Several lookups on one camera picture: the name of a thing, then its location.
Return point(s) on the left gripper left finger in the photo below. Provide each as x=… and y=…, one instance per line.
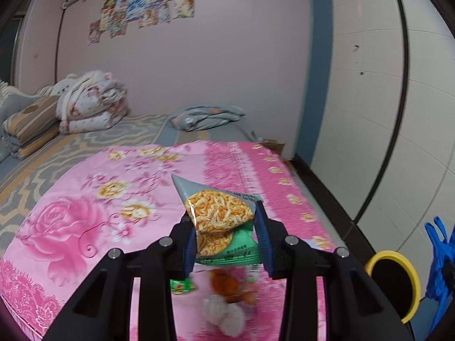
x=100, y=307

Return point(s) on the green candy wrapper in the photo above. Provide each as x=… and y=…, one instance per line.
x=181, y=286

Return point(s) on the cardboard box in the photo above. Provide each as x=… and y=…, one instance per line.
x=272, y=144

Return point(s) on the noodle snack bag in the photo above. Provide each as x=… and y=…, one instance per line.
x=223, y=221

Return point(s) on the wall poster collage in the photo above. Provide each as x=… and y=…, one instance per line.
x=116, y=14

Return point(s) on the white wardrobe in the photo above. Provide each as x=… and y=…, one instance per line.
x=376, y=141

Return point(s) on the folded floral quilt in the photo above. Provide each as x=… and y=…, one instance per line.
x=92, y=102

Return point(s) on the blue plastic bag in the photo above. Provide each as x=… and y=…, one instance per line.
x=443, y=253

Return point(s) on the orange peel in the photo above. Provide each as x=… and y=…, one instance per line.
x=232, y=289

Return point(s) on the grey patterned bed sheet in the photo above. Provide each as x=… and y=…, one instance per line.
x=24, y=182

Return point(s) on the yellow rimmed black trash bin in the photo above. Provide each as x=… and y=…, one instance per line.
x=398, y=279

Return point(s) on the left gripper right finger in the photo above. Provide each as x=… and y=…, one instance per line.
x=355, y=307

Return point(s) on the grey folded blanket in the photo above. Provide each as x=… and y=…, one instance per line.
x=203, y=117

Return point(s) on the striped pillow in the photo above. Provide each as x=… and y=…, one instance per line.
x=25, y=132

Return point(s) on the pink floral bedspread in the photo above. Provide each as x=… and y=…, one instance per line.
x=123, y=197

